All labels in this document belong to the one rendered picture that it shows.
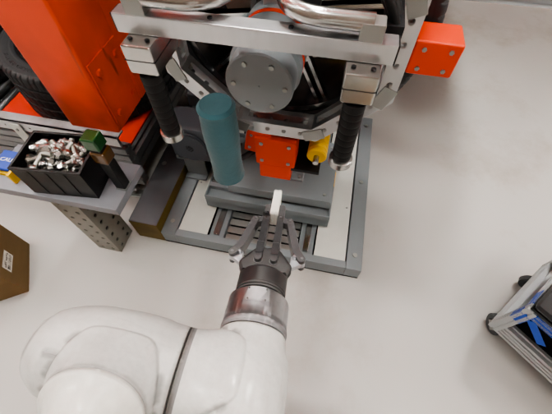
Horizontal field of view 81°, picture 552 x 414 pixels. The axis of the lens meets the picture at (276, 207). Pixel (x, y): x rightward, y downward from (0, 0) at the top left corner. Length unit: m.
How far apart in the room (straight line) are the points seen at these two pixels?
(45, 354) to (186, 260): 1.01
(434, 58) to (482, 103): 1.50
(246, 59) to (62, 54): 0.52
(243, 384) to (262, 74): 0.48
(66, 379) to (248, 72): 0.50
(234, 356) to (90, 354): 0.14
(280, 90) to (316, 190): 0.67
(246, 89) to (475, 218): 1.27
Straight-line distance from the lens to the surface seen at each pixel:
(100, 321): 0.42
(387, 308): 1.34
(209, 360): 0.40
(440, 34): 0.77
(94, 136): 0.91
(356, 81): 0.50
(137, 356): 0.39
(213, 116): 0.75
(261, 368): 0.40
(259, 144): 0.94
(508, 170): 1.93
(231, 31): 0.53
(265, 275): 0.48
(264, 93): 0.64
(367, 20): 0.50
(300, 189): 1.24
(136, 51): 0.58
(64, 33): 0.95
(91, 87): 1.02
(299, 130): 0.88
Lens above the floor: 1.23
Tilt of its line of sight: 58 degrees down
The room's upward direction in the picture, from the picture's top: straight up
